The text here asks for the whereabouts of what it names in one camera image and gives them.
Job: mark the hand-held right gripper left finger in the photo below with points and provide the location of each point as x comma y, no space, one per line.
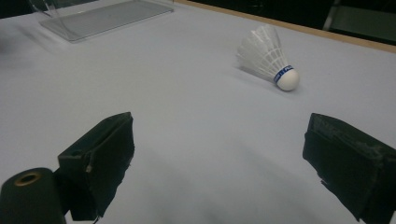
99,161

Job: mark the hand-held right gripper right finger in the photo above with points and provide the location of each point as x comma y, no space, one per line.
351,168

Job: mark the white feather shuttlecock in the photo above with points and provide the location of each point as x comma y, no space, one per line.
264,56

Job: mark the clear plastic tray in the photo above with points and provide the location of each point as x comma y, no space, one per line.
102,18

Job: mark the white table mat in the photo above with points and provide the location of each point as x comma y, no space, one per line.
193,112

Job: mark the white metal stand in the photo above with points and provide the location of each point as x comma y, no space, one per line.
358,21

